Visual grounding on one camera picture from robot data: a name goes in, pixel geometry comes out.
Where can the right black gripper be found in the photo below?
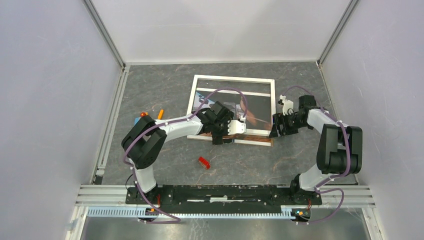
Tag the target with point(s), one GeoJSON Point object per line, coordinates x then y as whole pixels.
{"type": "Point", "coordinates": [278, 118]}

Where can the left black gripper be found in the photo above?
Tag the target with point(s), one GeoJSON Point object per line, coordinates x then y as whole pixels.
{"type": "Point", "coordinates": [218, 139]}

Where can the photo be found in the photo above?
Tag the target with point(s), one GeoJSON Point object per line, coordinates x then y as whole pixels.
{"type": "Point", "coordinates": [256, 107]}

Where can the white wooden picture frame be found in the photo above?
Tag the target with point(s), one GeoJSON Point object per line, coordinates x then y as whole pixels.
{"type": "Point", "coordinates": [238, 84]}

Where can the orange handle screwdriver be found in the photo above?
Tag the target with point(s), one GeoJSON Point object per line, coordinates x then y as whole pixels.
{"type": "Point", "coordinates": [160, 114]}

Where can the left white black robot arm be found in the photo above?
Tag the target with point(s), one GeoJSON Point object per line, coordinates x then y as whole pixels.
{"type": "Point", "coordinates": [144, 141]}

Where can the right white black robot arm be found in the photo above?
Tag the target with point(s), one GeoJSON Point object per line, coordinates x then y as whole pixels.
{"type": "Point", "coordinates": [340, 147]}

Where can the brown fibreboard backing panel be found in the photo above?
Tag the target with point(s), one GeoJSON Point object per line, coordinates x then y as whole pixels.
{"type": "Point", "coordinates": [237, 139]}

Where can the red toy brick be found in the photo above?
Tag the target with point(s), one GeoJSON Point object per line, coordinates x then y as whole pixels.
{"type": "Point", "coordinates": [204, 163]}

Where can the orange blue toy block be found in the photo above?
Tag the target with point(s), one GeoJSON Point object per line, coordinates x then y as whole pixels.
{"type": "Point", "coordinates": [142, 114]}

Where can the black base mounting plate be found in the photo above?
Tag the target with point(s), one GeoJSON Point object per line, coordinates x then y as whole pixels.
{"type": "Point", "coordinates": [229, 199]}

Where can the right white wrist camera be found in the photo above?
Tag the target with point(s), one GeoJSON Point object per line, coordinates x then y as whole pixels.
{"type": "Point", "coordinates": [287, 106]}

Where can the aluminium rail frame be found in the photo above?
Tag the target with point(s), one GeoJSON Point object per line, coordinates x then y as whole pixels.
{"type": "Point", "coordinates": [104, 196]}

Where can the slotted cable duct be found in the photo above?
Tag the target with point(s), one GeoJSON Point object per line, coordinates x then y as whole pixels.
{"type": "Point", "coordinates": [143, 212]}

